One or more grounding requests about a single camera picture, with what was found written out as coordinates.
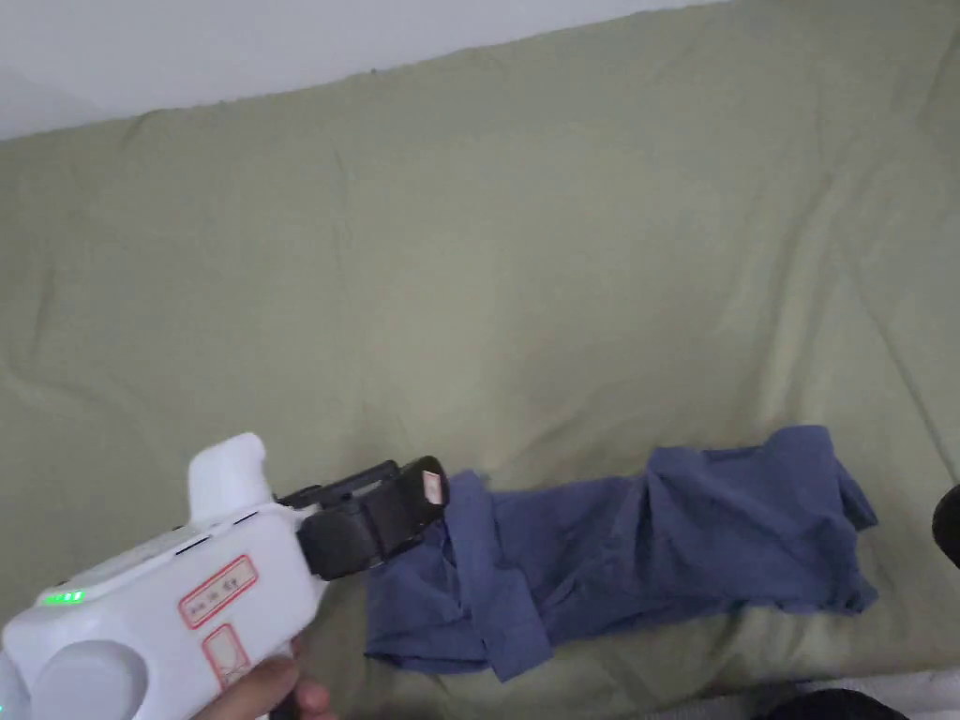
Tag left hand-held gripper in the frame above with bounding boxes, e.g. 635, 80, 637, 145
0, 432, 403, 720

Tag dark blue shirt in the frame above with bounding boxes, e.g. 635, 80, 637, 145
364, 424, 880, 683

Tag person's left hand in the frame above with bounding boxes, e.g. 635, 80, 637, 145
190, 636, 333, 720

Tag person's legs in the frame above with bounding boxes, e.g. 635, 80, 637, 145
771, 687, 913, 720

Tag bed with pale green sheet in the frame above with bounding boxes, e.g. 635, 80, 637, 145
0, 0, 960, 720

